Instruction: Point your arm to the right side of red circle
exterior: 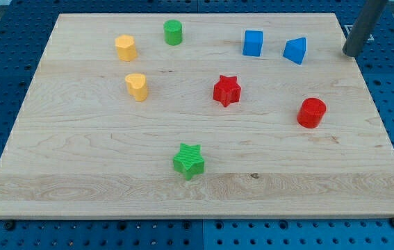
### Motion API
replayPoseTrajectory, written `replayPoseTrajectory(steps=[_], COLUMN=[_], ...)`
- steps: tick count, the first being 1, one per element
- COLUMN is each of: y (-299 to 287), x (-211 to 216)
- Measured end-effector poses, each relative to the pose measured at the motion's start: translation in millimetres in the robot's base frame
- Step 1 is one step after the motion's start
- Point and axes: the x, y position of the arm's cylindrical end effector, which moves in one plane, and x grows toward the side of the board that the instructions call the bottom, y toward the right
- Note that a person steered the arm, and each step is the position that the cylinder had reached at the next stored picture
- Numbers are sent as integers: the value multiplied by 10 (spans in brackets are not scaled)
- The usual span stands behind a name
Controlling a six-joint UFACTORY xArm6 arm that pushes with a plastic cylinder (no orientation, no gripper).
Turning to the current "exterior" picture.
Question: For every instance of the green cylinder block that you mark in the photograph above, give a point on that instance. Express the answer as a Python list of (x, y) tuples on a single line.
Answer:
[(173, 32)]

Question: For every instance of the light wooden board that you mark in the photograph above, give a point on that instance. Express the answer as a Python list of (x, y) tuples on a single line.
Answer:
[(83, 148)]

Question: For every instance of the green star block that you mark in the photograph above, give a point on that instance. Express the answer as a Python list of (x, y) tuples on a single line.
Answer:
[(189, 161)]

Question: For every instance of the blue triangle block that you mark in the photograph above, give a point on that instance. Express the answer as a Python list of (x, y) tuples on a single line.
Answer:
[(295, 50)]

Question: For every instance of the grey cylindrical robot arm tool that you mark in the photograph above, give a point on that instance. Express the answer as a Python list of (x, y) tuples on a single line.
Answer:
[(363, 26)]

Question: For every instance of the red cylinder block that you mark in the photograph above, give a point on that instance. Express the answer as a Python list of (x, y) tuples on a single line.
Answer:
[(311, 112)]

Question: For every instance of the red star block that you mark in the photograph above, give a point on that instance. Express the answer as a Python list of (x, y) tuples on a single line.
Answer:
[(227, 90)]

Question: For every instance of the blue cube block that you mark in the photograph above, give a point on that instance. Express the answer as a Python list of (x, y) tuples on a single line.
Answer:
[(253, 42)]

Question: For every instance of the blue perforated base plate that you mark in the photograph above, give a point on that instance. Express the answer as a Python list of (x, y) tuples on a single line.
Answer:
[(24, 32)]

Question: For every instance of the yellow heart block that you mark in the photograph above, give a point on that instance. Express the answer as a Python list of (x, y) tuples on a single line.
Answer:
[(136, 84)]

